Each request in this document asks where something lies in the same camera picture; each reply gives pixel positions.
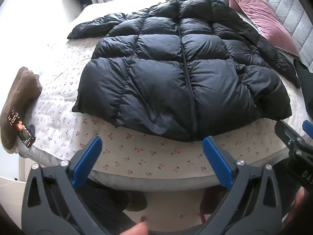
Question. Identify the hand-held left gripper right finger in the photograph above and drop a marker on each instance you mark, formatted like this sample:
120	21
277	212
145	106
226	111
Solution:
217	161

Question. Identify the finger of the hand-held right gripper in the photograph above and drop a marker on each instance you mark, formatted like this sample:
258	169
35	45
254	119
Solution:
308	128
287	133

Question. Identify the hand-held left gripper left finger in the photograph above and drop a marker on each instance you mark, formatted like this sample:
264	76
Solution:
90	159

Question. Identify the black puffer jacket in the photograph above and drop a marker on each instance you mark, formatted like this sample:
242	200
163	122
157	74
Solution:
159	78

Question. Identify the person's right hand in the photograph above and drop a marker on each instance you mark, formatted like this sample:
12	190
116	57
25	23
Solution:
300	200

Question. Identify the person's left hand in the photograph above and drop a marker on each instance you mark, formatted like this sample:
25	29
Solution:
135	229

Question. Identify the cherry print bed sheet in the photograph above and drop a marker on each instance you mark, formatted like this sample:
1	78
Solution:
146	154

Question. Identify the black garment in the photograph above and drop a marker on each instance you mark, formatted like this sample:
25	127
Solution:
303	71

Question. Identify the brown cloth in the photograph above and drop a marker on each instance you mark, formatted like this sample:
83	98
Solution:
19	95

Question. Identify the pink velvet pillow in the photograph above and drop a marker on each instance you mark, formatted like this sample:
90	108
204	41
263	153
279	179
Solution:
266	22

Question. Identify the grey quilted headboard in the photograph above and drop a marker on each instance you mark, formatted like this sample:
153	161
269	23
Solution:
293	9

